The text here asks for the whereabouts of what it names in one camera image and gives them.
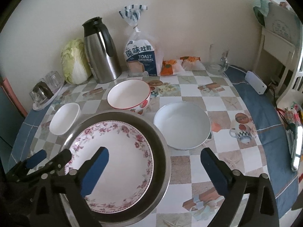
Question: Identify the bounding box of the round floral rim plate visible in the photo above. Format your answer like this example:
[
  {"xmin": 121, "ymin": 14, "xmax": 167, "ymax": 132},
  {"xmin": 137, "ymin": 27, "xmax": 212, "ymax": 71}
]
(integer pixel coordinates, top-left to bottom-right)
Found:
[{"xmin": 65, "ymin": 120, "xmax": 154, "ymax": 214}]

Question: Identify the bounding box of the small white square bowl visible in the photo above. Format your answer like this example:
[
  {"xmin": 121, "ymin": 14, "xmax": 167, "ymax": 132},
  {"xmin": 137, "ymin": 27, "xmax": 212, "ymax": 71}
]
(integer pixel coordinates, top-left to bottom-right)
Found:
[{"xmin": 49, "ymin": 103, "xmax": 81, "ymax": 136}]

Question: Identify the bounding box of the stainless steel round tray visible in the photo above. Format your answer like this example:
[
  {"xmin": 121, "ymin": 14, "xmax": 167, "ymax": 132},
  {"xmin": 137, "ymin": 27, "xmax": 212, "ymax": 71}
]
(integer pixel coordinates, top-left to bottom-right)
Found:
[{"xmin": 62, "ymin": 110, "xmax": 171, "ymax": 226}]

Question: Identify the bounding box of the large white ceramic bowl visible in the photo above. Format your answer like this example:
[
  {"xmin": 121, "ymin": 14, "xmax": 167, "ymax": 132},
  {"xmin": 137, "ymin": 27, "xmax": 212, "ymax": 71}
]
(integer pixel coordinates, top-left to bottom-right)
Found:
[{"xmin": 154, "ymin": 101, "xmax": 211, "ymax": 150}]

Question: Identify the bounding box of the strawberry pattern red-rim bowl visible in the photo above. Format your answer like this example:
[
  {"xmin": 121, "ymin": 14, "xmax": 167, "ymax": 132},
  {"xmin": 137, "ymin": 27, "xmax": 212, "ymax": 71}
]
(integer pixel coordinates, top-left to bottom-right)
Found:
[{"xmin": 107, "ymin": 79, "xmax": 151, "ymax": 115}]

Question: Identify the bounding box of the checkered blue-edged tablecloth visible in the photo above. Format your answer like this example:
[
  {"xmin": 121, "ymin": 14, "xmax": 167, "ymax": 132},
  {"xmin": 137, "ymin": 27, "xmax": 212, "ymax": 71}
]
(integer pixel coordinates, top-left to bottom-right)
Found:
[{"xmin": 8, "ymin": 67, "xmax": 300, "ymax": 226}]

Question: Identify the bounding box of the white tray with glasses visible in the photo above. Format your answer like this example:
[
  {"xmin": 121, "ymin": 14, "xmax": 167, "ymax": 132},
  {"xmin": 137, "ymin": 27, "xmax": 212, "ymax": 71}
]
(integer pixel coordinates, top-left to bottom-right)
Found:
[{"xmin": 29, "ymin": 71, "xmax": 64, "ymax": 111}]

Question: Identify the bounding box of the colourful clutter pile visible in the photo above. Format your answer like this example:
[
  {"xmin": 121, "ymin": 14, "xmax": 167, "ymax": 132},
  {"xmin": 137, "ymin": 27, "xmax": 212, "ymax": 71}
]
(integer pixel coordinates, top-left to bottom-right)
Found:
[{"xmin": 276, "ymin": 102, "xmax": 302, "ymax": 171}]

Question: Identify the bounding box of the napa cabbage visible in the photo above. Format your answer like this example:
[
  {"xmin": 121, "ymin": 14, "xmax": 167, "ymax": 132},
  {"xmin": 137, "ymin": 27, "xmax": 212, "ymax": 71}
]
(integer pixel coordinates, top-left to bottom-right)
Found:
[{"xmin": 61, "ymin": 38, "xmax": 92, "ymax": 85}]

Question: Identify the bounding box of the white power adapter box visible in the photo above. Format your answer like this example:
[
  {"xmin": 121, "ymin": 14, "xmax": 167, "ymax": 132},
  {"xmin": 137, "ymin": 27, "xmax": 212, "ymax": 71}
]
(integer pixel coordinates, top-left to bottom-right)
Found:
[{"xmin": 245, "ymin": 71, "xmax": 267, "ymax": 95}]

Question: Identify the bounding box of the white lattice chair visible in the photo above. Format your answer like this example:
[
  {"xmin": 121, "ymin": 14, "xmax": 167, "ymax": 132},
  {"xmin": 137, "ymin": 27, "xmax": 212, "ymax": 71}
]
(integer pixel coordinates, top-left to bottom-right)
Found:
[{"xmin": 275, "ymin": 16, "xmax": 303, "ymax": 109}]

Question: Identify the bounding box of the clear glass mug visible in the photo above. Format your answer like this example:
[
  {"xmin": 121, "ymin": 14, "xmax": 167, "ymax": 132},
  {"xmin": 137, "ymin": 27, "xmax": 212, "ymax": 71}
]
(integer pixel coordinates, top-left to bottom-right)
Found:
[{"xmin": 205, "ymin": 44, "xmax": 230, "ymax": 75}]

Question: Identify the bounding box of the stainless steel thermos jug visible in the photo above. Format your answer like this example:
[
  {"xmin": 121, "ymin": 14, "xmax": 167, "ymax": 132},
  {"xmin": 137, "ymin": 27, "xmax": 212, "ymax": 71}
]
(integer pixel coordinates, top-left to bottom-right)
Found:
[{"xmin": 82, "ymin": 17, "xmax": 122, "ymax": 84}]

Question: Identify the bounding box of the orange snack packet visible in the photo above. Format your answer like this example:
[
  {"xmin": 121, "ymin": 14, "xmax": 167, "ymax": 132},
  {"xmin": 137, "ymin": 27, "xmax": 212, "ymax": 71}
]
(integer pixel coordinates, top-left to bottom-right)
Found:
[
  {"xmin": 180, "ymin": 56, "xmax": 205, "ymax": 71},
  {"xmin": 160, "ymin": 59, "xmax": 184, "ymax": 76}
]

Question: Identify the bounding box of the toast bread bag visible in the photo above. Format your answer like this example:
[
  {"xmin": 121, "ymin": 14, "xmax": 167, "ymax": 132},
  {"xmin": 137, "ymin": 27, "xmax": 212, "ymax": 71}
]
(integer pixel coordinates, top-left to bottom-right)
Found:
[{"xmin": 119, "ymin": 4, "xmax": 164, "ymax": 77}]

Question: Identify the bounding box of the white shelf unit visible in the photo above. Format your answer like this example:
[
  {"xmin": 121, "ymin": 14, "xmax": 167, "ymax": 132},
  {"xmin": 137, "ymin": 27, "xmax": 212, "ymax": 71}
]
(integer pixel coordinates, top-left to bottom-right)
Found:
[{"xmin": 251, "ymin": 0, "xmax": 300, "ymax": 76}]

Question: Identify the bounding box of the glass coffee pot black handle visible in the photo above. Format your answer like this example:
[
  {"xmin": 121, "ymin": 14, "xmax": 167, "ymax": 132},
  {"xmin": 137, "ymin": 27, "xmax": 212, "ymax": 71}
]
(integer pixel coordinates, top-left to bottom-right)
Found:
[{"xmin": 31, "ymin": 81, "xmax": 53, "ymax": 101}]

